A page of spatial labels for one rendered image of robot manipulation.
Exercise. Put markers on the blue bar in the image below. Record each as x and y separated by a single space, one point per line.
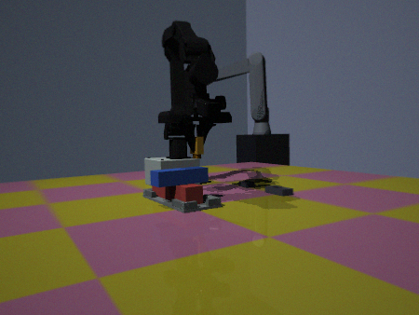
179 176

